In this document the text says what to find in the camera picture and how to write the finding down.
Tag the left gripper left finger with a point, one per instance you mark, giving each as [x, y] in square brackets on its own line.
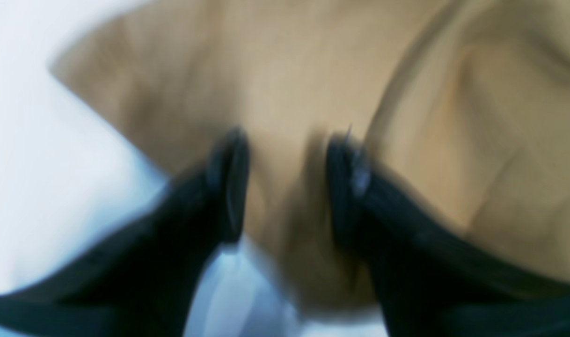
[140, 280]

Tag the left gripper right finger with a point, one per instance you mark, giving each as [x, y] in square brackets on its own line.
[428, 282]

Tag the tan brown t-shirt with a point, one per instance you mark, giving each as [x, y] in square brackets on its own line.
[465, 104]

